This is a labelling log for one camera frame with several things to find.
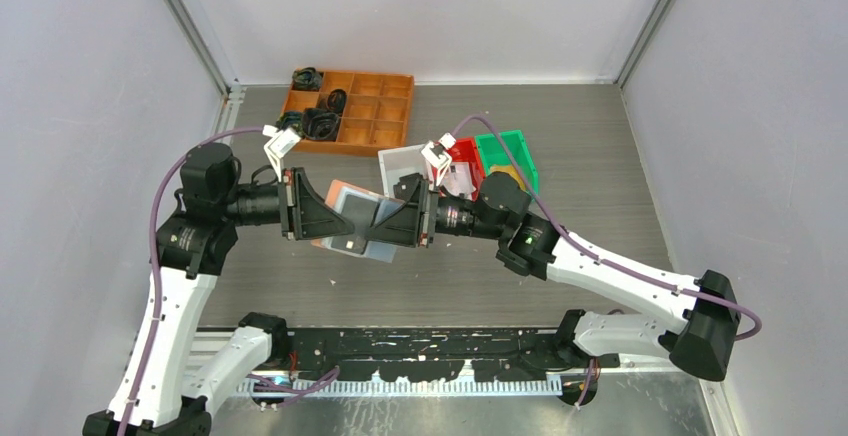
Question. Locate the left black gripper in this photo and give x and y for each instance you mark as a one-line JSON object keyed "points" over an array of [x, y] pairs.
{"points": [[304, 213]]}

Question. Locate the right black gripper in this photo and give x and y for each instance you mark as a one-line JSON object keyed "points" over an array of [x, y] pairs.
{"points": [[410, 222]]}

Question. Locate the pink leather card holder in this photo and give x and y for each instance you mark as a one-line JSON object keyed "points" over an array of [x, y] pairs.
{"points": [[376, 251]]}

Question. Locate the dark grey card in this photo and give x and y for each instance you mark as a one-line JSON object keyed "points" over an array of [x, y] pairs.
{"points": [[361, 212]]}

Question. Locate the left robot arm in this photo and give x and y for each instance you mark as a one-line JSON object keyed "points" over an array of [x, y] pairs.
{"points": [[189, 250]]}

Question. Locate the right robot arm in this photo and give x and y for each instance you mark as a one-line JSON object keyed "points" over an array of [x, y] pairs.
{"points": [[691, 321]]}

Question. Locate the white plastic bin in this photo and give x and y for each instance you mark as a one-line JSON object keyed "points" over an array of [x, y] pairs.
{"points": [[399, 162]]}

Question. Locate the clear packets in red bin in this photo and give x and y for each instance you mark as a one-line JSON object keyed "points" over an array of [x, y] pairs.
{"points": [[462, 180]]}

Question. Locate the red plastic bin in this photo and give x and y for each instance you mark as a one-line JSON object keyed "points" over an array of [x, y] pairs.
{"points": [[466, 149]]}

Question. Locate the orange compartment tray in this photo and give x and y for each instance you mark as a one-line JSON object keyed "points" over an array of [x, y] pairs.
{"points": [[348, 112]]}

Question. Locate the green plastic bin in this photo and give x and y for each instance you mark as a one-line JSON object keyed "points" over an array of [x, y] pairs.
{"points": [[493, 157]]}

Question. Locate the yellow packet in green bin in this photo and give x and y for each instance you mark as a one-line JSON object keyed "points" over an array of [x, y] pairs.
{"points": [[511, 171]]}

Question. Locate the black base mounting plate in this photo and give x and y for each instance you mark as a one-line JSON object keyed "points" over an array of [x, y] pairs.
{"points": [[495, 354]]}

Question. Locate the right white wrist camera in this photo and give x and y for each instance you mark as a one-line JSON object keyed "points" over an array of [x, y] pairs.
{"points": [[437, 156]]}

